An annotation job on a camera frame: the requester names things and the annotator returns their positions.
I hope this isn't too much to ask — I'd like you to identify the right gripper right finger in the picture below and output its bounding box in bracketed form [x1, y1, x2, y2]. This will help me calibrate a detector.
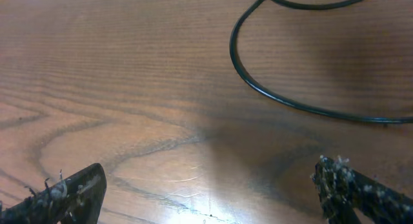
[311, 156, 412, 224]

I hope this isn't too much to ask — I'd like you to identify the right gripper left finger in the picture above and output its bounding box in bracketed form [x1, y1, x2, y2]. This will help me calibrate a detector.
[1, 163, 107, 224]

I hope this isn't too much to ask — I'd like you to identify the black usb cable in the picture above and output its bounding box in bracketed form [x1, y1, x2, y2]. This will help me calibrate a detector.
[228, 0, 413, 125]

